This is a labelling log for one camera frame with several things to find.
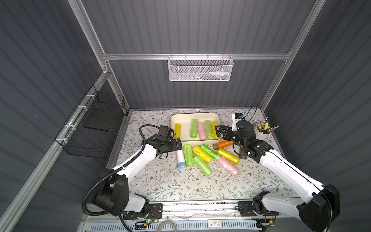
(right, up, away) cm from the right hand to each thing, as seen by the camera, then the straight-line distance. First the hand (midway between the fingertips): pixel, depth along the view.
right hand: (224, 128), depth 78 cm
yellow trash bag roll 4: (+6, -18, +12) cm, 23 cm away
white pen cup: (+27, -3, +13) cm, 30 cm away
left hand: (-26, -12, +8) cm, 30 cm away
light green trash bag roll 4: (-5, -2, +27) cm, 27 cm away
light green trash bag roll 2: (-15, -1, +25) cm, 30 cm away
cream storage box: (-22, +5, +35) cm, 41 cm away
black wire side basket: (-70, -1, -5) cm, 70 cm away
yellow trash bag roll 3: (-10, -17, +14) cm, 24 cm away
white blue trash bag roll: (-24, -20, +10) cm, 33 cm away
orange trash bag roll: (-1, -13, +16) cm, 21 cm away
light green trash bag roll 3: (-11, -23, +9) cm, 27 cm away
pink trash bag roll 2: (+4, -23, +8) cm, 25 cm away
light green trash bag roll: (-19, -18, +13) cm, 30 cm away
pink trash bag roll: (-9, -3, +25) cm, 27 cm away
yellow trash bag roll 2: (0, +2, +30) cm, 30 cm away
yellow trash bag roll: (-27, -1, +27) cm, 38 cm away
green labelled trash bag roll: (-7, -15, +14) cm, 22 cm away
